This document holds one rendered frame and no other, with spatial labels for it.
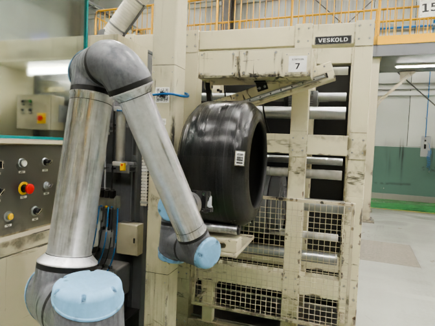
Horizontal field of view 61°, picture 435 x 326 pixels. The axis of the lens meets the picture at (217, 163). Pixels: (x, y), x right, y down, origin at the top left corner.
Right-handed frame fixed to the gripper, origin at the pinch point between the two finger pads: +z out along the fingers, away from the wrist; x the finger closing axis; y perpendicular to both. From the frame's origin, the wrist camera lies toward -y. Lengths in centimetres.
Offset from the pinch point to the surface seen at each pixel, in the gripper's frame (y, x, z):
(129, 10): 108, 73, 41
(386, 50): 264, -116, 526
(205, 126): 34.2, 5.8, 4.3
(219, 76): 69, 15, 43
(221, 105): 45.4, 2.4, 13.7
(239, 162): 19.8, -10.7, 3.1
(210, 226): -8.9, 4.9, 18.9
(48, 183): 5, 68, -13
